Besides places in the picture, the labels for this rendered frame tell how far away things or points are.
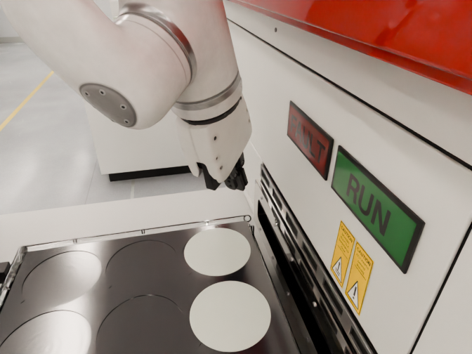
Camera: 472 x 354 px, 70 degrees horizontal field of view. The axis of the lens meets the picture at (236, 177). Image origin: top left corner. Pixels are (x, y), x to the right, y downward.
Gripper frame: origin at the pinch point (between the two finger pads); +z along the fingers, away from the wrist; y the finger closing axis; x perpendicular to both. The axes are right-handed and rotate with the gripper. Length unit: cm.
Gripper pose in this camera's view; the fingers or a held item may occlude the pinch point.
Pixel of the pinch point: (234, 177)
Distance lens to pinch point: 50.2
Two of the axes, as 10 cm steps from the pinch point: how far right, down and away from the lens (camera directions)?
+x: 8.8, 2.5, -4.0
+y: -4.3, 7.7, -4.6
